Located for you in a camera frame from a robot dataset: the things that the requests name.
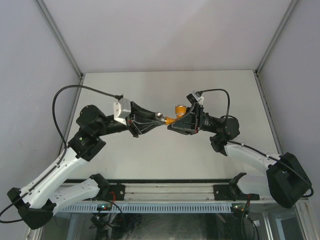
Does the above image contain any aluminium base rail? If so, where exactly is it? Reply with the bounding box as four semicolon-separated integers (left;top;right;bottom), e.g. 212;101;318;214
59;181;308;203

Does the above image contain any right aluminium frame post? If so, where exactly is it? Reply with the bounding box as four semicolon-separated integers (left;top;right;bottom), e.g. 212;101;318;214
255;0;300;75

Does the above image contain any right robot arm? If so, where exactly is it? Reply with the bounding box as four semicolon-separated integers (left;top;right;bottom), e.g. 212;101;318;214
165;103;314;209

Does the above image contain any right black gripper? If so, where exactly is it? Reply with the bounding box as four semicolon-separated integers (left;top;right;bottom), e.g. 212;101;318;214
168;102;219;135

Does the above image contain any metal tee pipe fitting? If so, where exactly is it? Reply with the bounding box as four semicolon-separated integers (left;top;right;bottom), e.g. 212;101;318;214
154;112;167;123

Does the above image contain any orange plastic water faucet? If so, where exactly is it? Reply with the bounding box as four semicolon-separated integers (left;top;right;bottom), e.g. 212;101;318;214
164;105;187;125

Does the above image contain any left black camera cable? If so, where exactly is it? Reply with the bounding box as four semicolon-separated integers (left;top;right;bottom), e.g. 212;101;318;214
52;85;125;148

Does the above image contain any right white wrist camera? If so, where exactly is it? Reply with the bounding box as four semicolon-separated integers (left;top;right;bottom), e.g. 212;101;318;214
186;91;204;105

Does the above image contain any slotted grey cable duct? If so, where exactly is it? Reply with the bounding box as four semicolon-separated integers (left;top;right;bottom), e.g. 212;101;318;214
60;202;233;214

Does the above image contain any black camera cable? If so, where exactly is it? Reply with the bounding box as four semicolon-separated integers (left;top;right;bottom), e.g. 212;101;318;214
52;85;125;148
197;88;231;118

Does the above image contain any aluminium frame post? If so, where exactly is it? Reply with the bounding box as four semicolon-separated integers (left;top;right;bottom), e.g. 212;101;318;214
255;0;300;75
33;0;84;79

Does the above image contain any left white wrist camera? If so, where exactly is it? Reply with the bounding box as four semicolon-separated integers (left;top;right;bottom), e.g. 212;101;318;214
113;98;131;126

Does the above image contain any left aluminium frame post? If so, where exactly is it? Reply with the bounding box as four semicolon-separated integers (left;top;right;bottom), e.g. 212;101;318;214
33;0;84;79

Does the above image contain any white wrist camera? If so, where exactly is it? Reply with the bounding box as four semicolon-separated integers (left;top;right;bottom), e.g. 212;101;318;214
113;98;131;126
186;91;204;105

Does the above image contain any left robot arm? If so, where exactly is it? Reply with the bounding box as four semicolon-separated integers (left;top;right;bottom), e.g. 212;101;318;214
7;99;166;230

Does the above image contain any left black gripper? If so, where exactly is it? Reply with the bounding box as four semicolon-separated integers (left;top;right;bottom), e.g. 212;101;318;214
95;102;165;139

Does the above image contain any right black camera cable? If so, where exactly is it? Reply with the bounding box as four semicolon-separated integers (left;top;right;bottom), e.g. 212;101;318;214
197;88;231;118

